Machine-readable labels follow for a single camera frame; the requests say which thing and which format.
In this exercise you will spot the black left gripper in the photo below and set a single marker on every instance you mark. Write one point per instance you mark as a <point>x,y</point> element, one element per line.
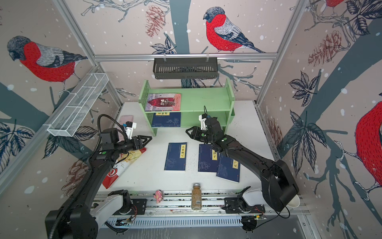
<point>138,146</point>

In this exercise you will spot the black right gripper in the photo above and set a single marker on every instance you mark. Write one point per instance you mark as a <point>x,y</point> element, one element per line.
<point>196,133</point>

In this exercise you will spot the blue book yellow label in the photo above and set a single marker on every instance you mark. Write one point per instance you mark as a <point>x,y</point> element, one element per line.
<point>166,120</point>

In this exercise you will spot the pink Hamlet book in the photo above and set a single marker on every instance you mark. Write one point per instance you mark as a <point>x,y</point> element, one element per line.
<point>158,102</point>

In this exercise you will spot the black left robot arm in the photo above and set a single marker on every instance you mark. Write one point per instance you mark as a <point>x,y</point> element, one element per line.
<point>74,219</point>

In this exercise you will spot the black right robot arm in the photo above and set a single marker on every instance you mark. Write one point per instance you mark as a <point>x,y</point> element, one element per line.
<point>279,187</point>

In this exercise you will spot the pink case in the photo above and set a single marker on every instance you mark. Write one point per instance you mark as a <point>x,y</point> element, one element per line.
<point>124,119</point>

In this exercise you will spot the red snack bag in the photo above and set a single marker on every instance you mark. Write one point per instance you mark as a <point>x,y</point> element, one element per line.
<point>122,164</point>

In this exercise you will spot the green wooden shelf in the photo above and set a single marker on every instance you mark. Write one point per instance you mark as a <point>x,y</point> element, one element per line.
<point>217,102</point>

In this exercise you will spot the spice jar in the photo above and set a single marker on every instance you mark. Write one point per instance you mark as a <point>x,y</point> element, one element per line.
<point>196,197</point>

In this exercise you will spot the pink small toy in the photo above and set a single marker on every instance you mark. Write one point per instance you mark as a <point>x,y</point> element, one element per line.
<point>158,196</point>

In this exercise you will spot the black hanging basket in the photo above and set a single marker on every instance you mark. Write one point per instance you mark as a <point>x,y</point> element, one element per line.
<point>185,68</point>

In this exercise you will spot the white cup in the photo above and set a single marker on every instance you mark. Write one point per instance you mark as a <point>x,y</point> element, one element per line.
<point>294,202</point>

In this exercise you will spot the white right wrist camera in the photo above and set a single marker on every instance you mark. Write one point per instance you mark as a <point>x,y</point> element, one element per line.
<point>202,119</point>

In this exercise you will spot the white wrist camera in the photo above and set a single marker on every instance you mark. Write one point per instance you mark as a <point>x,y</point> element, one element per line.
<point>129,127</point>
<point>202,119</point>

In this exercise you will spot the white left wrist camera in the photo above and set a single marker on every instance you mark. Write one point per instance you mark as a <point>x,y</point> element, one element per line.
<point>129,127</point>

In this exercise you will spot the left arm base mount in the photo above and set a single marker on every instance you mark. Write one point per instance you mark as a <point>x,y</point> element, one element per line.
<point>123,204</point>

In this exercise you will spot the aluminium rail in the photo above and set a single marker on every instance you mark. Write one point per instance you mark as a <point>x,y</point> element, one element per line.
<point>179,203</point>

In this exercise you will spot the white wire mesh basket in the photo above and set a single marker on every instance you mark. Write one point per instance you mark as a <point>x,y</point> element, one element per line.
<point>80,102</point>

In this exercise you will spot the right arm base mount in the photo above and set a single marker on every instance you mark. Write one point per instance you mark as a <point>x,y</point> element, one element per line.
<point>247,201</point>

